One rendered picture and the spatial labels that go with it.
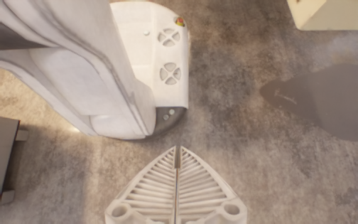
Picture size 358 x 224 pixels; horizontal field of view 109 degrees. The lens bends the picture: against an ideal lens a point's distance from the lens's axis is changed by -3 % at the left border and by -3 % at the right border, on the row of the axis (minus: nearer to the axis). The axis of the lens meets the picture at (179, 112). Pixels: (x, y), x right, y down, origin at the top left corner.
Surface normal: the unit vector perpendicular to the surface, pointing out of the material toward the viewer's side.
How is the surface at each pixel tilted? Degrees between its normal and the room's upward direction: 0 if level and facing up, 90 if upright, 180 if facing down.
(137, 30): 0
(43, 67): 61
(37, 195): 0
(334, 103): 0
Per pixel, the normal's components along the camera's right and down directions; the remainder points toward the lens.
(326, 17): 0.04, 0.97
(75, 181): -0.02, -0.25
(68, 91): 0.01, 0.77
